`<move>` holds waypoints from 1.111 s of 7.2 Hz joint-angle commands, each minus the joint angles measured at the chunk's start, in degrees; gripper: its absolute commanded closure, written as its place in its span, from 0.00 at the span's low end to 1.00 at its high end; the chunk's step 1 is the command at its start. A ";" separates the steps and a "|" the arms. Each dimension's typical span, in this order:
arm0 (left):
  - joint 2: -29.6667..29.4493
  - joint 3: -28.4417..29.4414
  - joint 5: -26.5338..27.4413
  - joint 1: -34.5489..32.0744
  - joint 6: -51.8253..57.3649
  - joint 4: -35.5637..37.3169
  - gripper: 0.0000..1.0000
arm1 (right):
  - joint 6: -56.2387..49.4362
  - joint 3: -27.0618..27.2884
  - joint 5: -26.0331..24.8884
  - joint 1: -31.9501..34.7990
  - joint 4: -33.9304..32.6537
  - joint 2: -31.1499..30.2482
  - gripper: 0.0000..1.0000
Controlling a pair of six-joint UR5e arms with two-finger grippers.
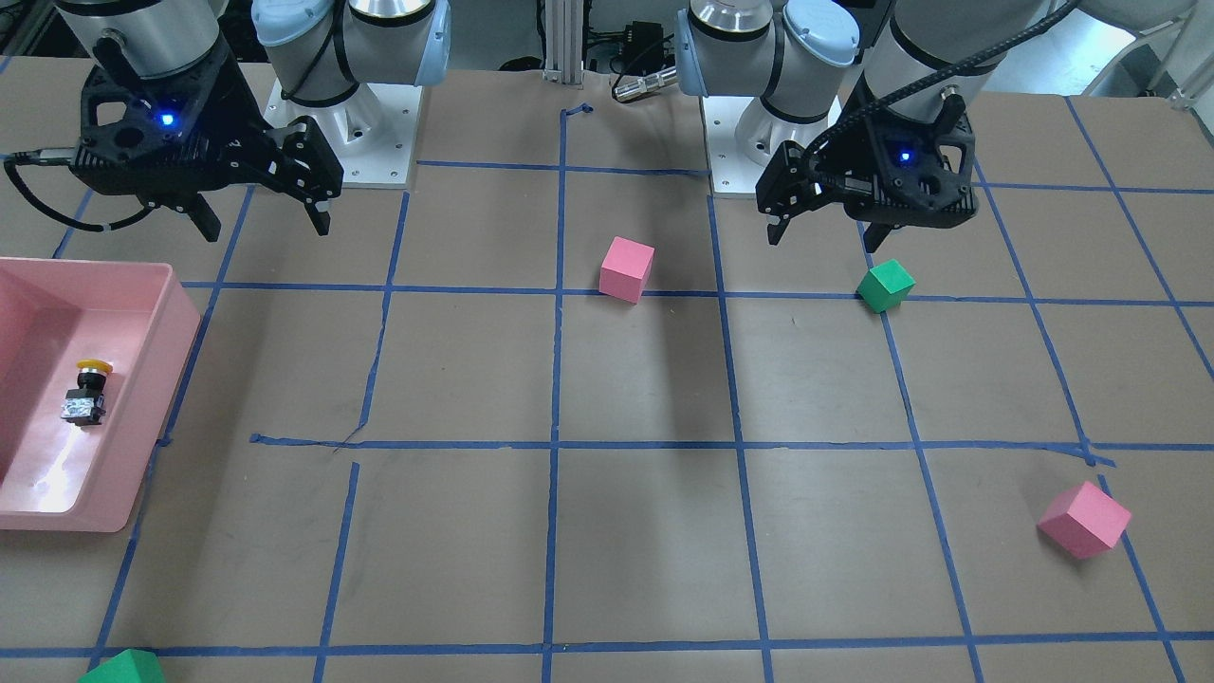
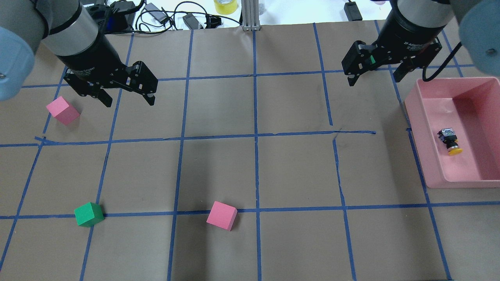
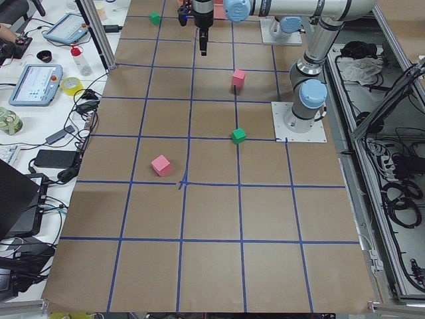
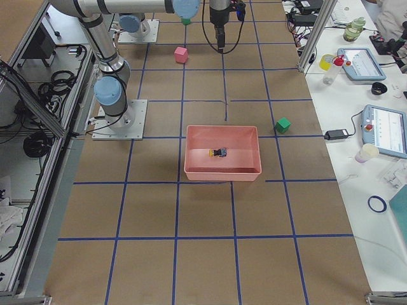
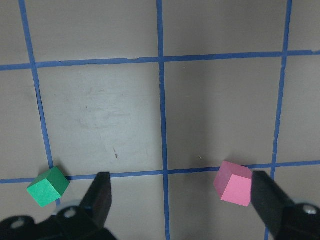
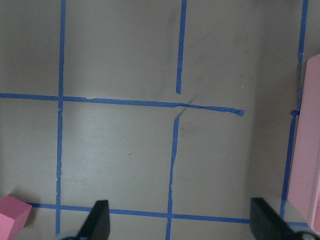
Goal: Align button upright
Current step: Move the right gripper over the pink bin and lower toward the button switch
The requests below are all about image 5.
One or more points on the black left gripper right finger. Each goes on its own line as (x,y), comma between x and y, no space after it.
(269,201)

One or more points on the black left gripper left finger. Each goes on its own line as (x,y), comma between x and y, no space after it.
(97,200)

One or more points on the green cube near arm base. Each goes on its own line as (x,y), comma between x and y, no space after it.
(48,187)

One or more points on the pink cube near arm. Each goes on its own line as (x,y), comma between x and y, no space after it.
(233,183)

